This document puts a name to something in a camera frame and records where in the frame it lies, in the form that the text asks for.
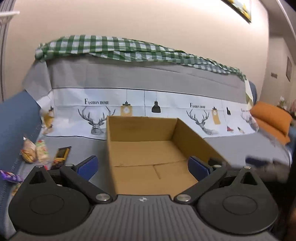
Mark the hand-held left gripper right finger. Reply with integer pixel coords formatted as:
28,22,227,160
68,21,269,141
174,156,265,205

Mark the dark chocolate packet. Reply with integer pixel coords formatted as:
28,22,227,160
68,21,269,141
50,146,72,171

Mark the green checked cloth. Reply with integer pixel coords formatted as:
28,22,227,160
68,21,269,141
35,35,248,81

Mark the cardboard box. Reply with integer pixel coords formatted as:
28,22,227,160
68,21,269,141
106,116,232,196

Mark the clear bread snack packet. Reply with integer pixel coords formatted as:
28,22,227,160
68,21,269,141
20,137,37,164

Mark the small dark wall frame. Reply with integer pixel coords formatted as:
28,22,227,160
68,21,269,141
286,56,292,81

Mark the blue sofa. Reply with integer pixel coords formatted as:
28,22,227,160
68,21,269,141
0,81,296,234

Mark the green label snack packet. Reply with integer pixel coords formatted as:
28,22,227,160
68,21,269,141
35,140,49,163

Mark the white door frame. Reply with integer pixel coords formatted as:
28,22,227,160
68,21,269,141
0,0,20,102

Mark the framed wall painting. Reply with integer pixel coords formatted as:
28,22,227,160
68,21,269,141
221,0,252,24

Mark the flower bouquet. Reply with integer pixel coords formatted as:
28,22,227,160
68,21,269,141
277,95,296,116

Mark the orange cushion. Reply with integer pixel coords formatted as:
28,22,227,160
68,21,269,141
250,101,293,136
254,117,290,145

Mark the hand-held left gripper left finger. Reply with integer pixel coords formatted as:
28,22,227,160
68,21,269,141
22,156,114,205

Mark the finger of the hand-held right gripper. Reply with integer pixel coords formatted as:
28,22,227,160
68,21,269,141
245,156,274,166

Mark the purple snack packet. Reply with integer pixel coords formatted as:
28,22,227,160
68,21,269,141
0,170,23,183

